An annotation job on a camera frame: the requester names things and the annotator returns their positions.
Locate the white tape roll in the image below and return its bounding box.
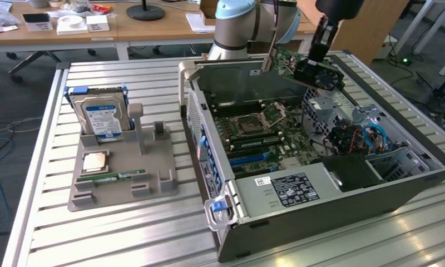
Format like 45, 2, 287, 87
57, 15, 83, 28

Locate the green RAM stick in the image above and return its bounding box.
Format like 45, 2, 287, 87
76, 169, 149, 184

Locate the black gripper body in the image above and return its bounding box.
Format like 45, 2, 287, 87
315, 0, 367, 21

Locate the flat white box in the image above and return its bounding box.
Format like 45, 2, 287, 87
55, 23, 89, 36

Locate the wooden desk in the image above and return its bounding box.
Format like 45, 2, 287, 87
116, 0, 320, 61
0, 1, 120, 61

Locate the metal socket cover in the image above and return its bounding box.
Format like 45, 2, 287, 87
261, 101, 289, 127

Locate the blue wire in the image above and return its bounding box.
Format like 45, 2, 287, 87
363, 123, 392, 153

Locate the CPU socket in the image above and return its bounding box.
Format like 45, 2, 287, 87
235, 113, 271, 137

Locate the white table frame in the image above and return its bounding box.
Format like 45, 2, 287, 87
391, 0, 445, 76

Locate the clear plastic bag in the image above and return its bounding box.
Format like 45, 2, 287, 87
0, 1, 21, 26

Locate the blue expansion slot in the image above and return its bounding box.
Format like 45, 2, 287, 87
228, 151, 272, 167

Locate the black RAM slot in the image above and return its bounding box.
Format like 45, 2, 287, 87
208, 99, 264, 109
212, 106, 265, 117

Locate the white cube box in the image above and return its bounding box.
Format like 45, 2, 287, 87
85, 14, 111, 33

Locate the perforated metal drive cage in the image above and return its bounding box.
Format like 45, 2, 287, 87
303, 83, 359, 134

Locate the white paper stack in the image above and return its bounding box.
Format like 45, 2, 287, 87
185, 12, 217, 34

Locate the wooden cabinet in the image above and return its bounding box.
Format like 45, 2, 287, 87
295, 0, 411, 63

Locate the black lamp base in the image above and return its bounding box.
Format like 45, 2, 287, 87
125, 0, 167, 22

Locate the red wire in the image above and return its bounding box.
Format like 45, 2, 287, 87
348, 126, 361, 153

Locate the grey parts rack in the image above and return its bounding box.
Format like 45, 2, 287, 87
67, 103, 181, 212

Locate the grey floor cable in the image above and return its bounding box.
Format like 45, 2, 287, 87
0, 116, 41, 134

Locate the hard disk blue caddy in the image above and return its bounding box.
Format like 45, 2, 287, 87
64, 82, 135, 144

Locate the green motherboard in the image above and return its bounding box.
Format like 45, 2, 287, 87
204, 91, 324, 179

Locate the copper topped CPU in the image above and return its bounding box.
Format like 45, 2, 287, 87
81, 152, 108, 172

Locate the white box black top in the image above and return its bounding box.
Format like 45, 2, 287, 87
21, 13, 55, 32

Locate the grey power supply unit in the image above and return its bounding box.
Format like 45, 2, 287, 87
233, 163, 343, 219

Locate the black chair base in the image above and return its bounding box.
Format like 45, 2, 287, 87
7, 50, 64, 83

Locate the open dark PC case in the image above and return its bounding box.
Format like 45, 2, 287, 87
177, 52, 445, 264

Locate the silver disk bay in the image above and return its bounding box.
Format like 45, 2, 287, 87
365, 147, 431, 181

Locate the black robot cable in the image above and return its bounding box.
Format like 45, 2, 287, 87
271, 0, 280, 32

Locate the brown cardboard box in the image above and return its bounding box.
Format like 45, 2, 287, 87
200, 0, 220, 19

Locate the white electrical box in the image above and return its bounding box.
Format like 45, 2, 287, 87
380, 34, 400, 61

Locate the graphics card with fan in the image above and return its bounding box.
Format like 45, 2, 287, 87
263, 26, 345, 92

